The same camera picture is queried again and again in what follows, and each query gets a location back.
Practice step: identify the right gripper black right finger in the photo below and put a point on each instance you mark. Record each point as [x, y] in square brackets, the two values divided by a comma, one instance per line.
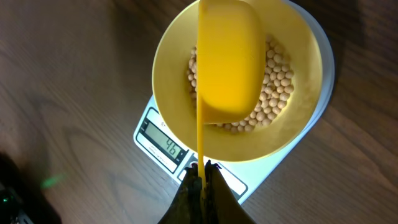
[221, 207]

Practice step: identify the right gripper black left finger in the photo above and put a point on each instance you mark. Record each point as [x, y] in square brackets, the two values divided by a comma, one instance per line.
[186, 207]

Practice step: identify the yellow measuring scoop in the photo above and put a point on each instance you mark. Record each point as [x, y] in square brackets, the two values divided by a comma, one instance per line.
[230, 65]

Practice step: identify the soybeans in bowl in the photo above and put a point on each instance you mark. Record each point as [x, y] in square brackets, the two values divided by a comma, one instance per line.
[276, 90]

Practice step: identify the yellow plastic bowl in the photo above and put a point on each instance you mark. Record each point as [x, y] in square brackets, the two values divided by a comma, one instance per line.
[172, 91]

